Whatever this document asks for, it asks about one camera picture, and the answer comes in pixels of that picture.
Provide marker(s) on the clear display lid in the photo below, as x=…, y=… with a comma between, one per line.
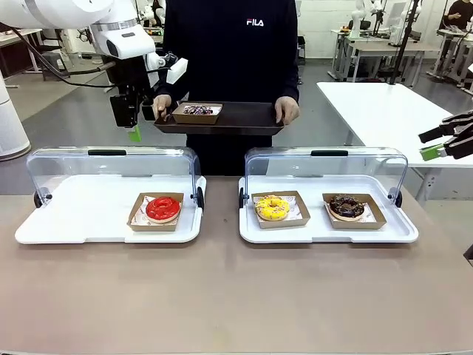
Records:
x=325, y=162
x=111, y=162

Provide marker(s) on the black camera stand pole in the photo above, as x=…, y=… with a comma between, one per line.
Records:
x=404, y=44

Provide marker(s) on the person's right forearm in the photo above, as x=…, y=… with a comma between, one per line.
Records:
x=164, y=83

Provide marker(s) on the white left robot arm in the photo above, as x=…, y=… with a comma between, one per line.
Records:
x=55, y=11

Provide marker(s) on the wooden top desk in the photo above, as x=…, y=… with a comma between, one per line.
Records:
x=11, y=35

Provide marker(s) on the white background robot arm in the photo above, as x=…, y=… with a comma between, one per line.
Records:
x=357, y=18

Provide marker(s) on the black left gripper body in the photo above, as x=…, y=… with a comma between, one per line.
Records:
x=133, y=87

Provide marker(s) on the grey long desk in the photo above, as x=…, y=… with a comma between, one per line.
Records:
x=388, y=48

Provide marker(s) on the background person in black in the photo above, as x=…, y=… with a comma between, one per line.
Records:
x=458, y=15

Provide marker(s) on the white rounded pedestal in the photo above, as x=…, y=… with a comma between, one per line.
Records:
x=11, y=122

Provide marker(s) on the red glazed donut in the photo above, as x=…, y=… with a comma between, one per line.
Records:
x=162, y=211
x=155, y=226

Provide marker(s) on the dark brown serving tray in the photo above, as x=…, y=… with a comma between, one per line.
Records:
x=244, y=118

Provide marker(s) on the small grey plastic stool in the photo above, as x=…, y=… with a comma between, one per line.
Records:
x=53, y=68

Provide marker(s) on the person's right hand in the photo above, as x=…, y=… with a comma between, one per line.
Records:
x=160, y=105

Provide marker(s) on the person in dark sweater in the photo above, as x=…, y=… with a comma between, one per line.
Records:
x=229, y=55

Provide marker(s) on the dark chocolate donut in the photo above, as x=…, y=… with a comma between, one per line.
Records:
x=347, y=209
x=373, y=218

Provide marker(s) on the white display tray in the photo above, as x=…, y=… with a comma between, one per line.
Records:
x=92, y=207
x=318, y=236

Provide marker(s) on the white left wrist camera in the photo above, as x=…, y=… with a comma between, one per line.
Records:
x=175, y=72

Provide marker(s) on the purple sprinkled chocolate donut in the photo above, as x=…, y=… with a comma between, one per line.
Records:
x=196, y=119

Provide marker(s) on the yellow glazed donut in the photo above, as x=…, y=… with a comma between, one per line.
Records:
x=295, y=218

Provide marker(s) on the person's left hand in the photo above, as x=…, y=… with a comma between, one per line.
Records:
x=286, y=109

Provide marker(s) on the person's left forearm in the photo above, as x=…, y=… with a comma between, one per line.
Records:
x=287, y=83

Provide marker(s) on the yellow sprinkled donut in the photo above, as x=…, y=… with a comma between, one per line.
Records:
x=271, y=211

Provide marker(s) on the white side table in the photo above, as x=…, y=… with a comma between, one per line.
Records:
x=369, y=111

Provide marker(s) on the chocolate donut purple sprinkles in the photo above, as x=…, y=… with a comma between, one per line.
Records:
x=197, y=109

